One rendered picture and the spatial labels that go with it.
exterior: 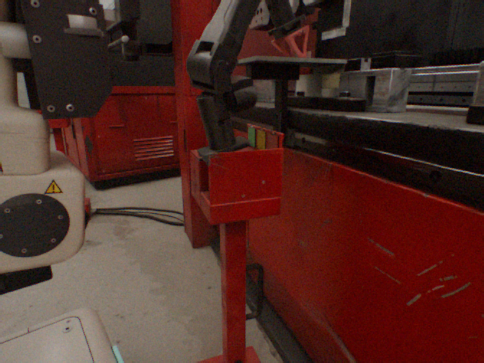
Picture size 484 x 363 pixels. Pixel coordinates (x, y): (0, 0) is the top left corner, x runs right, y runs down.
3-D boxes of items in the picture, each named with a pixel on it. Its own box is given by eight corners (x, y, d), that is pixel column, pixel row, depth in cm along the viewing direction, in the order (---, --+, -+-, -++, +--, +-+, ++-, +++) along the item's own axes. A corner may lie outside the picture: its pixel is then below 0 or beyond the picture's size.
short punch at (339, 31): (319, 39, 90) (321, 3, 87) (324, 40, 90) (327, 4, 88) (341, 34, 81) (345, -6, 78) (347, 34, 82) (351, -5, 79)
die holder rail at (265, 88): (227, 99, 161) (227, 80, 158) (238, 99, 163) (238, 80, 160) (271, 103, 117) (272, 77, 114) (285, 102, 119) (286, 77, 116)
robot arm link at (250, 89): (185, 56, 57) (214, 63, 52) (230, 47, 63) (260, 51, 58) (194, 117, 63) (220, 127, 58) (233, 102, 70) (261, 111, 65)
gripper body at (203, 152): (253, 149, 62) (245, 113, 59) (206, 164, 60) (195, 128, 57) (241, 143, 68) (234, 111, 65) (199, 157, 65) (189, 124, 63)
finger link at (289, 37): (303, 55, 86) (292, 21, 82) (318, 52, 80) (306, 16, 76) (284, 66, 85) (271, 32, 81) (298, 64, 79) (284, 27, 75)
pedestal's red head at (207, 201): (191, 194, 79) (188, 126, 74) (248, 188, 85) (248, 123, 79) (210, 225, 62) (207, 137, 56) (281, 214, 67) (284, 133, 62)
